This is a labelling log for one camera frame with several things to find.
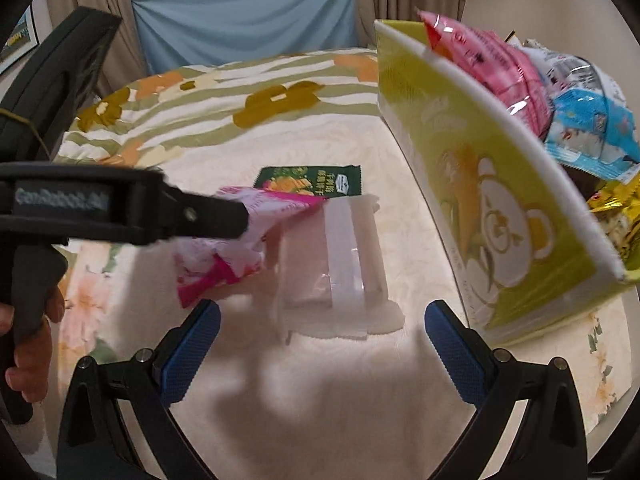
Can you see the white and grey snack packet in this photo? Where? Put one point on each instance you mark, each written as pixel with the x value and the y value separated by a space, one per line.
pixel 575 67

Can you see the green cardboard box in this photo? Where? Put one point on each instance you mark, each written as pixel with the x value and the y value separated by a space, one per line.
pixel 500 200

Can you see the clear plastic packet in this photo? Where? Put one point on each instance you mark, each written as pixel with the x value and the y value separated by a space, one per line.
pixel 345 270

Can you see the pink striped snack packet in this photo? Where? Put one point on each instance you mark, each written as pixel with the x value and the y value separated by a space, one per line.
pixel 490 65

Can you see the dark green snack packet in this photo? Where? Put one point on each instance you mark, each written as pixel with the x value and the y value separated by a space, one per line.
pixel 310 180

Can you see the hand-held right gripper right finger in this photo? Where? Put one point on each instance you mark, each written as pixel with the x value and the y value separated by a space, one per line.
pixel 457 355

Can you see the cream floral tablecloth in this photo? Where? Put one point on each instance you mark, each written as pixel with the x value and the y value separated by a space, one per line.
pixel 310 400

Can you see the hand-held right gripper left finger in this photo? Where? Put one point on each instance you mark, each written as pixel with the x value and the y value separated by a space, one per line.
pixel 187 355

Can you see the framed wall picture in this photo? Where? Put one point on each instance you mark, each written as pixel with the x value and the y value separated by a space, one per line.
pixel 17 42

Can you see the person's left hand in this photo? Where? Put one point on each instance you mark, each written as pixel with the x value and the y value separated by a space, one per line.
pixel 35 360

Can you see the gold snack packet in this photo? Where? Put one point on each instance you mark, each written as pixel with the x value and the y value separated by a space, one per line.
pixel 617 220

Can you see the pink and white snack packet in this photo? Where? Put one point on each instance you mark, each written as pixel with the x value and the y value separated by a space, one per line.
pixel 225 260

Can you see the blue cloth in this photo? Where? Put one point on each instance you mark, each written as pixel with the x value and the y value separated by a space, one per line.
pixel 250 25

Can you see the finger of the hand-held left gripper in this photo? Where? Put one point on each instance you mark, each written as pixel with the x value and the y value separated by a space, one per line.
pixel 210 215

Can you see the light blue snack packet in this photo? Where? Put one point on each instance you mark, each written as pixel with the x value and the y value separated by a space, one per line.
pixel 595 135

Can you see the green striped floral blanket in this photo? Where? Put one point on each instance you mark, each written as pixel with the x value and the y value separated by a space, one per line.
pixel 225 95

